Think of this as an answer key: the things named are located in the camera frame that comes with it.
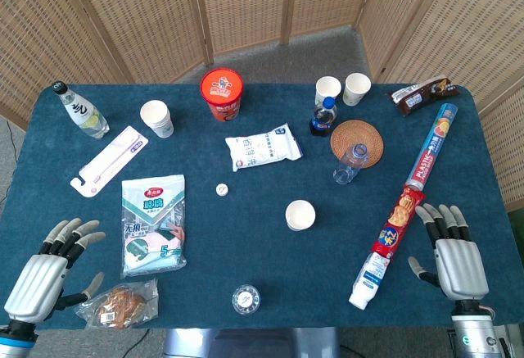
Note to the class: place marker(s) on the red cracker pack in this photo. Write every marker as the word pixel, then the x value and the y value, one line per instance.
pixel 399 220

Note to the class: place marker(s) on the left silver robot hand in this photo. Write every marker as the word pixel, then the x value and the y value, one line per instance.
pixel 37 280

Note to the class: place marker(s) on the orange instant noodle tub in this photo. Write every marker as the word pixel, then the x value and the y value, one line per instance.
pixel 221 91

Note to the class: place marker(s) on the woven wooden folding screen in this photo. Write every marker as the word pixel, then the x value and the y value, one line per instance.
pixel 143 18

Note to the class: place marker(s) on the round woven rattan coaster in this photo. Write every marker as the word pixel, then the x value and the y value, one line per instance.
pixel 360 134

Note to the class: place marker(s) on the brown snack bar wrapper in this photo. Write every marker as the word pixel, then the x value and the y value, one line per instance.
pixel 421 96

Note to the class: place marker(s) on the bread in clear bag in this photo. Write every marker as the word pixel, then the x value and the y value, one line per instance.
pixel 118 304

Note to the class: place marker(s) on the single white paper cup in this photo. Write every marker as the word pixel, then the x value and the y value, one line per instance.
pixel 300 214

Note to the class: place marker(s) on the stack of paper cups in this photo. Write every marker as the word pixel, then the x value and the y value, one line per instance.
pixel 157 118

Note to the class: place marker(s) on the clear glass soda bottle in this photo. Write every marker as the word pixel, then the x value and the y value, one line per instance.
pixel 84 114

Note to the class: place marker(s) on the plastic food wrap roll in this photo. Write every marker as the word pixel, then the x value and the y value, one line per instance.
pixel 432 147

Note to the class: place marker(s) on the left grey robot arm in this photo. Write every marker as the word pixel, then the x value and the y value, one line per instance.
pixel 12 339

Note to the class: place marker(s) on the pink toothbrush pack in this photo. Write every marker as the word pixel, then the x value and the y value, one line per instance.
pixel 110 161

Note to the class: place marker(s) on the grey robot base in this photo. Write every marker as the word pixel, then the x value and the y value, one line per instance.
pixel 249 343

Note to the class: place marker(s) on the clear water bottle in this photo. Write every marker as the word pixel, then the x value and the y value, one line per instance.
pixel 348 169

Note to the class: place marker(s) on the small Pepsi cola bottle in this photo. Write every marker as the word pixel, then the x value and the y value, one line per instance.
pixel 322 118

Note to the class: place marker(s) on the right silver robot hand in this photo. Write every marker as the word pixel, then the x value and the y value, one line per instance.
pixel 460 268

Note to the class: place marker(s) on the cleaning cloth pack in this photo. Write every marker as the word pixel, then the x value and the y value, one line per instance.
pixel 153 227

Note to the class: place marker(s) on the white wet wipes pack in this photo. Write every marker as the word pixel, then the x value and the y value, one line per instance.
pixel 262 147

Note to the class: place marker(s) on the white bottle cap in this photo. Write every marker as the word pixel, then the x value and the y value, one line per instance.
pixel 222 190

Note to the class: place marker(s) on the sealed white-capped water bottle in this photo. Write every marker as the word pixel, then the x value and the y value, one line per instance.
pixel 246 299

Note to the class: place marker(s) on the blue table cloth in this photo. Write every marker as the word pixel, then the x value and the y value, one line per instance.
pixel 254 251

